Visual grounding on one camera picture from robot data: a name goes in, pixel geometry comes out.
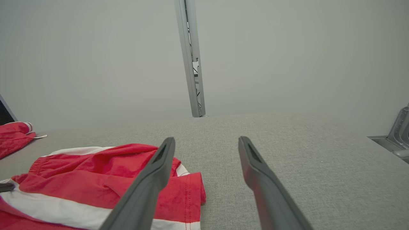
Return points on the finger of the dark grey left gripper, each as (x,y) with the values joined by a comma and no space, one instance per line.
(7,187)

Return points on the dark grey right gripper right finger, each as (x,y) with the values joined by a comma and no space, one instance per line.
(271,204)

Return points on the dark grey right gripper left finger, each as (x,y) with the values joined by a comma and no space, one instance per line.
(140,198)

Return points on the red basketball jersey white trim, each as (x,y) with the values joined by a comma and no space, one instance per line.
(12,137)

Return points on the red shorts with white stripe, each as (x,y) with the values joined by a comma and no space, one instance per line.
(80,185)

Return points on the grey metal frame leg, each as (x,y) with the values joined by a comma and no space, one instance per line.
(4,113)

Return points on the grey metal bracket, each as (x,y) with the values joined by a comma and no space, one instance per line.
(399,134)

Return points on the grey metal post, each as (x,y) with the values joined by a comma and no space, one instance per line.
(190,48)

